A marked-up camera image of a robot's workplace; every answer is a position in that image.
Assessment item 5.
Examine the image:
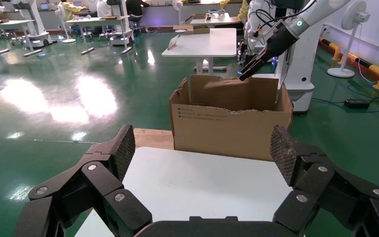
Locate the brown wooden board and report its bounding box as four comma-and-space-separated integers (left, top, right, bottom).
133, 128, 174, 151

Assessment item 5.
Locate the person in white shirt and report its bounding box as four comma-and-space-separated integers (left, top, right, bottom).
96, 0, 113, 19

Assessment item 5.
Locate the clear acrylic sign stand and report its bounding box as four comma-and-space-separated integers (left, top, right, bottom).
167, 34, 180, 50

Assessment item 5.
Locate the white robot body column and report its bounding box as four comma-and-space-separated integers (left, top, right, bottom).
251, 19, 328, 114

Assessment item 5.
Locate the black power adapter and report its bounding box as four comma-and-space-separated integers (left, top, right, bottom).
343, 98, 372, 110

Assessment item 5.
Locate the flat brown cardboard box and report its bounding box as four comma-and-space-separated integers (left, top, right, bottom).
173, 24, 210, 36

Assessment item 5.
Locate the person in black shirt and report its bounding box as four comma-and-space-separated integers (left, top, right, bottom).
125, 0, 151, 29

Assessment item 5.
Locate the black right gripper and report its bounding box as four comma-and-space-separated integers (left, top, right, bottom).
238, 24, 299, 82

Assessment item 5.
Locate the white background table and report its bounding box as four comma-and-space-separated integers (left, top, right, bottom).
189, 13, 232, 29

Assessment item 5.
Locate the white standing fan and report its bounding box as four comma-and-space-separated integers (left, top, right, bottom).
54, 3, 76, 44
327, 0, 372, 79
171, 0, 187, 34

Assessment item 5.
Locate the large brown cardboard box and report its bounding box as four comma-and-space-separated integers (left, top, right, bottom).
169, 74, 294, 162

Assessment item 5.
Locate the white long-leg table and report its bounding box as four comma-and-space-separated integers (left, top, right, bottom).
65, 15, 134, 56
0, 19, 43, 58

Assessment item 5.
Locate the white pedestal table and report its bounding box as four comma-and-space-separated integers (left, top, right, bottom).
161, 28, 237, 74

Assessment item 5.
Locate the small brown cardboard box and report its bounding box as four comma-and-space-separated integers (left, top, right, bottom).
203, 78, 250, 111

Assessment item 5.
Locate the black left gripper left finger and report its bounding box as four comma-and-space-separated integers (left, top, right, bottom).
13, 124, 153, 237

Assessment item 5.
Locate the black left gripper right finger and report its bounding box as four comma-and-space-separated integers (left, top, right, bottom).
269, 124, 379, 237

